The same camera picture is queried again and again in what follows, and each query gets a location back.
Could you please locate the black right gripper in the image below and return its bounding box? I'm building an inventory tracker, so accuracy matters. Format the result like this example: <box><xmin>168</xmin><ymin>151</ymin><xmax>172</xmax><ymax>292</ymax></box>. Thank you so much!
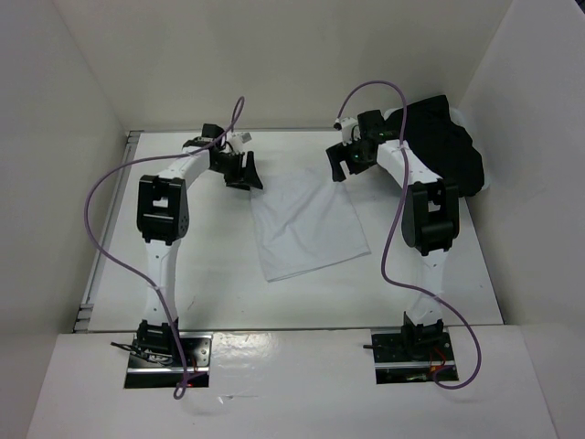
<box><xmin>326</xmin><ymin>135</ymin><xmax>375</xmax><ymax>182</ymax></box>

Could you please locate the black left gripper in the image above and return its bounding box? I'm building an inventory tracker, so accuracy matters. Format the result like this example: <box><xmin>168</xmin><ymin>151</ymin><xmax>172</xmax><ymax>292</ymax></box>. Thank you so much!
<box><xmin>209</xmin><ymin>151</ymin><xmax>262</xmax><ymax>191</ymax></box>

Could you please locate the white skirt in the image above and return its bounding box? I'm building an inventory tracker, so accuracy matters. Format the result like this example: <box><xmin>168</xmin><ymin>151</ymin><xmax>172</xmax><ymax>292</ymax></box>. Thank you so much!
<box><xmin>250</xmin><ymin>168</ymin><xmax>370</xmax><ymax>283</ymax></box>

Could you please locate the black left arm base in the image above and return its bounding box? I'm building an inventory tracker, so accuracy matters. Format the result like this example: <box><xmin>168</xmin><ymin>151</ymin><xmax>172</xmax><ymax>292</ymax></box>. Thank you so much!
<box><xmin>111</xmin><ymin>322</ymin><xmax>213</xmax><ymax>390</ymax></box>

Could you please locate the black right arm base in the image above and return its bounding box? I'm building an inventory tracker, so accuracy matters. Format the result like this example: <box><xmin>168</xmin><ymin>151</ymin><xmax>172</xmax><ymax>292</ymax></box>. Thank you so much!
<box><xmin>363</xmin><ymin>328</ymin><xmax>459</xmax><ymax>384</ymax></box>

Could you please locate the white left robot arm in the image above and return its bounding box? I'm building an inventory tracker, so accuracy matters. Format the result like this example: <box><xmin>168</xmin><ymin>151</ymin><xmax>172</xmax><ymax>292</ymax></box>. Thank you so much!
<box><xmin>137</xmin><ymin>123</ymin><xmax>263</xmax><ymax>366</ymax></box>

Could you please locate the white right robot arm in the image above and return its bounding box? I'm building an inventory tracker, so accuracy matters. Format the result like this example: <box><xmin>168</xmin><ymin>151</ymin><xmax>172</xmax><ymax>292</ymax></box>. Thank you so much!
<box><xmin>325</xmin><ymin>110</ymin><xmax>460</xmax><ymax>359</ymax></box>

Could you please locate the white laundry basket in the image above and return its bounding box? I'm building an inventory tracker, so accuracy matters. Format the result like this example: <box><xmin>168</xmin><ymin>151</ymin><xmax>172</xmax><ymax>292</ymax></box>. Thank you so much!
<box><xmin>383</xmin><ymin>105</ymin><xmax>494</xmax><ymax>198</ymax></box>

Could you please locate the black skirt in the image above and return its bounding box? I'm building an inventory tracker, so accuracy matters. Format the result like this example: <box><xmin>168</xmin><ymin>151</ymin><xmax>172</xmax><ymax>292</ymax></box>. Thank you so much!
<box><xmin>385</xmin><ymin>95</ymin><xmax>485</xmax><ymax>197</ymax></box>

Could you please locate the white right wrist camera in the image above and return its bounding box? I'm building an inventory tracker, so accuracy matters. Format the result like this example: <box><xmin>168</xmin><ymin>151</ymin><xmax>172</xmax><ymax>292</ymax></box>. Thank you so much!
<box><xmin>334</xmin><ymin>117</ymin><xmax>360</xmax><ymax>140</ymax></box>

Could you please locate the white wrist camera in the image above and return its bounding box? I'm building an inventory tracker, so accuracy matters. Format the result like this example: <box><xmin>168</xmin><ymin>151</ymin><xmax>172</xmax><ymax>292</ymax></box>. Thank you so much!
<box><xmin>334</xmin><ymin>117</ymin><xmax>360</xmax><ymax>140</ymax></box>
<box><xmin>226</xmin><ymin>132</ymin><xmax>252</xmax><ymax>154</ymax></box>

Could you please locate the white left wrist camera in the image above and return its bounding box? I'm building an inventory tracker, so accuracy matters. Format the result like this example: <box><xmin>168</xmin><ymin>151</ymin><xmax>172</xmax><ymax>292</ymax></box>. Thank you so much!
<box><xmin>226</xmin><ymin>132</ymin><xmax>252</xmax><ymax>154</ymax></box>

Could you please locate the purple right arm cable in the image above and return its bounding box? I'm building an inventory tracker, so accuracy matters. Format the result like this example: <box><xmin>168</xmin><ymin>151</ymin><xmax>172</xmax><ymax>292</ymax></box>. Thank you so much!
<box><xmin>335</xmin><ymin>80</ymin><xmax>482</xmax><ymax>390</ymax></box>

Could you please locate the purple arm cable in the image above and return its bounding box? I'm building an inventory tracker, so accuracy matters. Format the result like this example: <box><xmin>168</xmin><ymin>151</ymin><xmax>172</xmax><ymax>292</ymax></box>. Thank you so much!
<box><xmin>85</xmin><ymin>95</ymin><xmax>246</xmax><ymax>400</ymax></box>
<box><xmin>335</xmin><ymin>80</ymin><xmax>482</xmax><ymax>390</ymax></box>

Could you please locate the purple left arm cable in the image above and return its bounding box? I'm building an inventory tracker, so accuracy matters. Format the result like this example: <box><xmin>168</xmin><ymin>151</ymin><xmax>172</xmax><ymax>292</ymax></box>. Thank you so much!
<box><xmin>85</xmin><ymin>95</ymin><xmax>246</xmax><ymax>400</ymax></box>

